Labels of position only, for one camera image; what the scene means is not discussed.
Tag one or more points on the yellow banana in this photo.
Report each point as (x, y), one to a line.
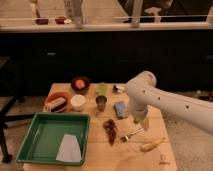
(152, 145)

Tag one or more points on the dark red dish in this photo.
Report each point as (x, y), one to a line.
(42, 21)
(60, 20)

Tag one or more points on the dark red dish left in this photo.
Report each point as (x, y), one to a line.
(42, 21)

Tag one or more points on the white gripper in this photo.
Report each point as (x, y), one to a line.
(143, 122)

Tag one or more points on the orange bowl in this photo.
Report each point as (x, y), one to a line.
(54, 96)

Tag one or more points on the orange egg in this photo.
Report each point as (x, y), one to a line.
(80, 84)

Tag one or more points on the small metal cup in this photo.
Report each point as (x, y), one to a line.
(101, 102)

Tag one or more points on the white handled dish brush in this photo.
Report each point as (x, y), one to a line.
(118, 89)

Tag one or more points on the grey folded cloth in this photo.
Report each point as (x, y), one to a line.
(69, 150)

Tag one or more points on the dark red grape bunch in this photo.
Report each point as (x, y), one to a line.
(111, 130)

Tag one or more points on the green translucent cup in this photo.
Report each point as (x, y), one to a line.
(101, 88)

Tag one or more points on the dark brown bowl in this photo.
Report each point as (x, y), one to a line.
(85, 89)

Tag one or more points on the dark red dish right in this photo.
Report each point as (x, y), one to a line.
(60, 20)

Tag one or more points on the green plastic tray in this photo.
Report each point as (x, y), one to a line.
(45, 134)

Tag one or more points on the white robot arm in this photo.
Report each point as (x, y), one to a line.
(142, 92)

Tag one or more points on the brush with wooden handle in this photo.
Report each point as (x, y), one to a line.
(56, 105)

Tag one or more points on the silver fork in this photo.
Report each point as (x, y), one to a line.
(128, 136)

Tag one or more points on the blue sponge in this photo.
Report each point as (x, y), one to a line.
(120, 110)

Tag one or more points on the white paper cup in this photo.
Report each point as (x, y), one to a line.
(78, 102)

